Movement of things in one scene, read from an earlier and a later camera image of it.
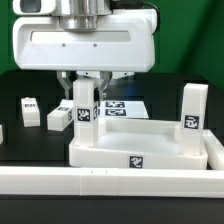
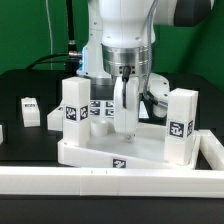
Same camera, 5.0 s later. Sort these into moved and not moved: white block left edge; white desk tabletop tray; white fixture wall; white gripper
Moved: white gripper; white desk tabletop tray
Not moved: white fixture wall; white block left edge
